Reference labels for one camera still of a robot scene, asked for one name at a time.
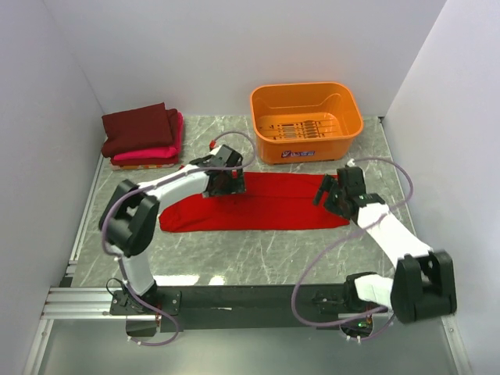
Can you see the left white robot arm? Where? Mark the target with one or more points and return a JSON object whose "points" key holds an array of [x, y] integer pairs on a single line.
{"points": [[130, 218]]}

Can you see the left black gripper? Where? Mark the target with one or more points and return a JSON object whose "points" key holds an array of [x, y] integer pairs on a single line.
{"points": [[235, 184]]}

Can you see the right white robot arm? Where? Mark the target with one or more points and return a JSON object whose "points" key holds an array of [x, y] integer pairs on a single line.
{"points": [[423, 285]]}

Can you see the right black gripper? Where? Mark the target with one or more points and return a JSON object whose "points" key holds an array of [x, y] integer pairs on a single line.
{"points": [[324, 186]]}

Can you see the folded maroon t shirt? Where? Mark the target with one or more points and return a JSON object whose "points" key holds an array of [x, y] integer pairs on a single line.
{"points": [[138, 129]]}

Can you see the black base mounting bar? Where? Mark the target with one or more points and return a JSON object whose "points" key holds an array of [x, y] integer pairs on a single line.
{"points": [[261, 306]]}

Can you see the orange plastic basket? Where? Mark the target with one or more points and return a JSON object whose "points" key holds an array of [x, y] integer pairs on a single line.
{"points": [[304, 122]]}

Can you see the red t shirt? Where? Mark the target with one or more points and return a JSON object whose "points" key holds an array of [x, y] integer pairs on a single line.
{"points": [[272, 201]]}

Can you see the aluminium rail frame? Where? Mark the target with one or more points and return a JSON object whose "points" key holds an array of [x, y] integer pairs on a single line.
{"points": [[83, 299]]}

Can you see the folded pink t shirt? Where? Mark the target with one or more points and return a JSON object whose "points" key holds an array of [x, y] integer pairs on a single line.
{"points": [[176, 125]]}

